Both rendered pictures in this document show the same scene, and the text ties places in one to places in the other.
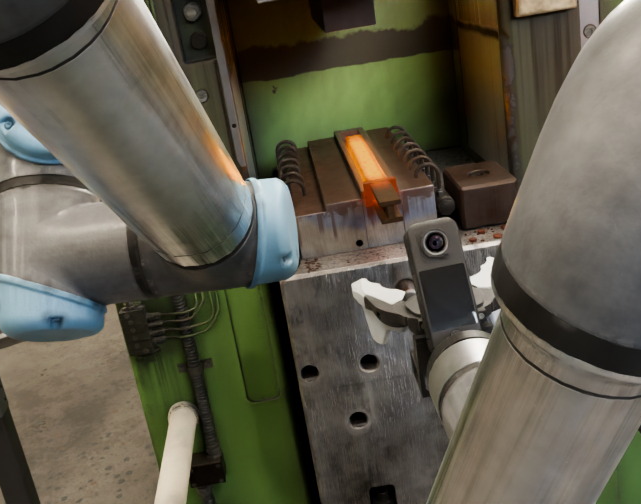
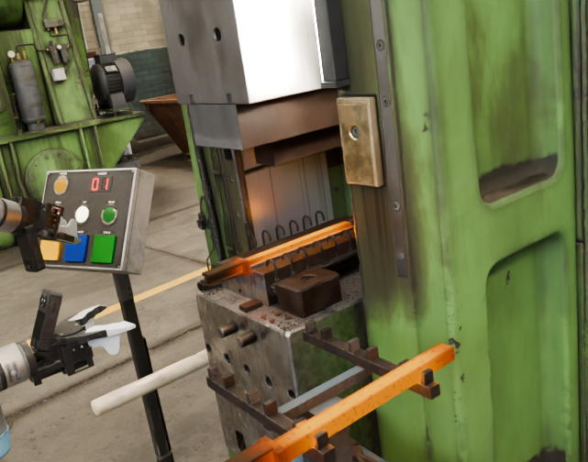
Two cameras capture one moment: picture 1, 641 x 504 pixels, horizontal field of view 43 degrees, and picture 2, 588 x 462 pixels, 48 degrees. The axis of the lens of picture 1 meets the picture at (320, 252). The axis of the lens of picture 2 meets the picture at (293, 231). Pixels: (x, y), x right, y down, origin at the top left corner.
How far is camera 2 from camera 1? 1.41 m
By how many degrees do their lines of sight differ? 52
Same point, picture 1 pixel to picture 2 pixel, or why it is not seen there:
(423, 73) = not seen: hidden behind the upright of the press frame
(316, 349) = (209, 337)
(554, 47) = (375, 210)
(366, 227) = (241, 283)
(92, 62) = not seen: outside the picture
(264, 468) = not seen: hidden behind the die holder
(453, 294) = (39, 324)
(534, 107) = (368, 247)
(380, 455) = (237, 414)
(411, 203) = (256, 280)
